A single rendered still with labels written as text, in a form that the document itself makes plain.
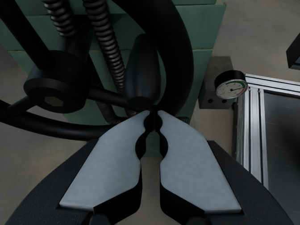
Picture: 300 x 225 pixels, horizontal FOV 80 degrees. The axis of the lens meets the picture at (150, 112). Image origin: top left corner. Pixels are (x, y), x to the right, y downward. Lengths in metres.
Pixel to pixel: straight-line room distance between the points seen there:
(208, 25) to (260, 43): 1.40
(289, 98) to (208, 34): 0.81
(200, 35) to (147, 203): 0.79
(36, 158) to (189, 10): 1.08
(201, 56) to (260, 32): 1.48
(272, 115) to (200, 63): 0.66
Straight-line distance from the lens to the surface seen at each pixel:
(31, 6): 0.28
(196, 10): 0.35
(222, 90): 0.41
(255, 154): 0.87
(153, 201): 0.97
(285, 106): 1.09
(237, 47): 1.65
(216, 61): 0.52
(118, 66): 0.27
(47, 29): 0.42
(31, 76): 0.21
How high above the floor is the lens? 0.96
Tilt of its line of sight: 58 degrees down
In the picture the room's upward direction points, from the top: 4 degrees counter-clockwise
